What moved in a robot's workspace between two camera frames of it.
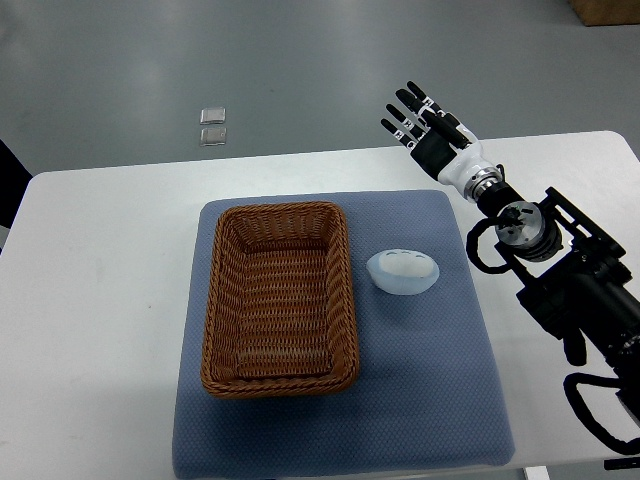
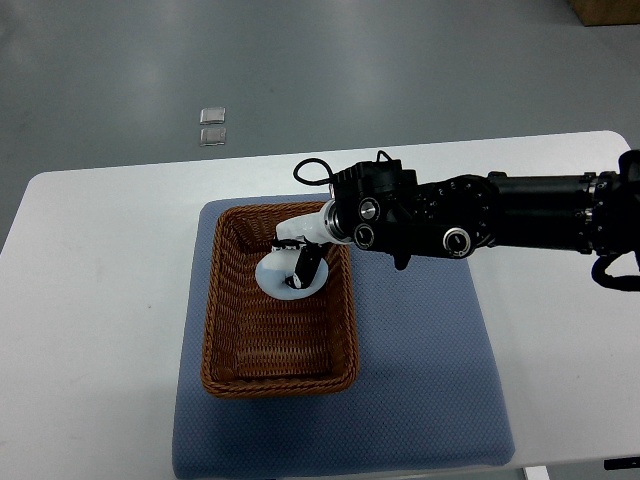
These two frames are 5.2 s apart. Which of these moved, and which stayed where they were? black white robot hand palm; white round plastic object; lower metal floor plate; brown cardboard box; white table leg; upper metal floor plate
Moved: white round plastic object; black white robot hand palm
Stayed: upper metal floor plate; lower metal floor plate; brown cardboard box; white table leg
